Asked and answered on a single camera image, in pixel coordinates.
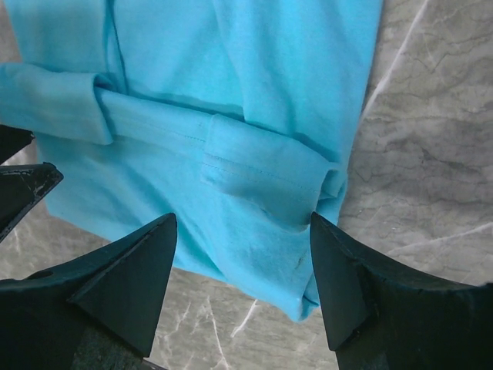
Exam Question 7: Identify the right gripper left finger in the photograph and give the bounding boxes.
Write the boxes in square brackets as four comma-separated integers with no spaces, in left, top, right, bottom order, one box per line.
[1,214,177,369]

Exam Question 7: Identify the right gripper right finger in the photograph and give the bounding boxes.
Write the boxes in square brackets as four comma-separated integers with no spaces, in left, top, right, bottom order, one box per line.
[310,214,492,370]

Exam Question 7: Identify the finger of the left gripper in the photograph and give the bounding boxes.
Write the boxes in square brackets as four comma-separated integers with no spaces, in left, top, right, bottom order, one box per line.
[1,163,63,241]
[0,125,34,163]

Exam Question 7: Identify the turquoise polo shirt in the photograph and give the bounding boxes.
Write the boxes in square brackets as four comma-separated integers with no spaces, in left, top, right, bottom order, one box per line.
[1,1,382,321]

